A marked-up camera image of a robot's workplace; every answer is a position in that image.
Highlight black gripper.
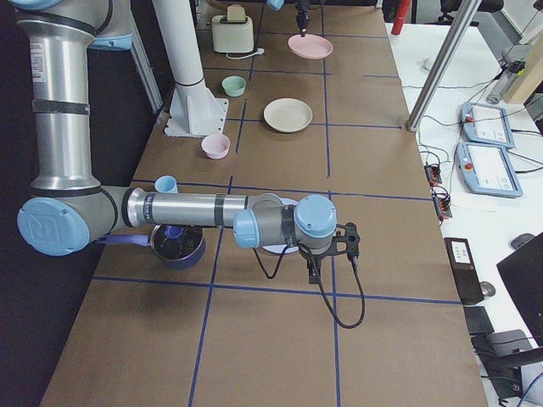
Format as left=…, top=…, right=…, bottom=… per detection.
left=295, top=0, right=310, bottom=30
left=299, top=222, right=361, bottom=284

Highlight light blue plate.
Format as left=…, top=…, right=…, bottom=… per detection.
left=262, top=198, right=299, bottom=254

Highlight pink plate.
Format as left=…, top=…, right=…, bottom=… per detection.
left=288, top=34, right=333, bottom=59

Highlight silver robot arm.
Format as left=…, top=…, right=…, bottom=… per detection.
left=14, top=1, right=360, bottom=284

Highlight toast bread slice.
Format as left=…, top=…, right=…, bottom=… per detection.
left=227, top=4, right=246, bottom=24

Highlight cream toaster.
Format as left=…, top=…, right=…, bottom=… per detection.
left=211, top=15, right=255, bottom=53

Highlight red bottle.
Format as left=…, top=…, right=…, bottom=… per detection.
left=391, top=0, right=412, bottom=36

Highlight green bowl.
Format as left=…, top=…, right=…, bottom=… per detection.
left=221, top=75, right=246, bottom=98

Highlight cream white plate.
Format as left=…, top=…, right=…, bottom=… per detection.
left=263, top=98, right=313, bottom=133

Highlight dark blue saucepan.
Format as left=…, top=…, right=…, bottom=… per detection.
left=98, top=225, right=206, bottom=270

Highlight near orange adapter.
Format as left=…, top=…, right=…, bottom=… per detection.
left=431, top=186, right=452, bottom=221

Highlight orange adapter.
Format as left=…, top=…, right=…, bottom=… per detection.
left=431, top=186, right=452, bottom=221
left=424, top=163, right=442, bottom=186

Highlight far orange adapter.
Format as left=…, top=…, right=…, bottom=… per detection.
left=424, top=163, right=442, bottom=186

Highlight pink bowl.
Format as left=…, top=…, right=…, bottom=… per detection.
left=201, top=134, right=231, bottom=159

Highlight black box with label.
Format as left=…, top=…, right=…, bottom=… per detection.
left=444, top=237, right=484, bottom=305

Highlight light blue cup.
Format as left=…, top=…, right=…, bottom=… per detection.
left=154, top=175, right=178, bottom=193

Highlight near teach pendant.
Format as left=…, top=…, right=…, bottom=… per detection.
left=456, top=142, right=523, bottom=198

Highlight teach pendant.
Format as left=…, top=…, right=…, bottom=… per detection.
left=460, top=102, right=515, bottom=149
left=456, top=142, right=523, bottom=198

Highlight computer mouse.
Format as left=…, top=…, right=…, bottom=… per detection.
left=509, top=233, right=535, bottom=250

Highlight black monitor corner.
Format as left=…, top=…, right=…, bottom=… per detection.
left=497, top=234, right=543, bottom=337

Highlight far teach pendant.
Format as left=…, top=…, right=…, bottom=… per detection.
left=460, top=102, right=515, bottom=149

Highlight white toaster power cable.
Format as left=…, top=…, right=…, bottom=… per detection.
left=225, top=47, right=266, bottom=60

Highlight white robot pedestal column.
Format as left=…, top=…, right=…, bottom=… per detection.
left=153, top=0, right=229, bottom=137

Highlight aluminium frame post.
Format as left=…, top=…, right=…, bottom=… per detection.
left=406, top=0, right=481, bottom=132

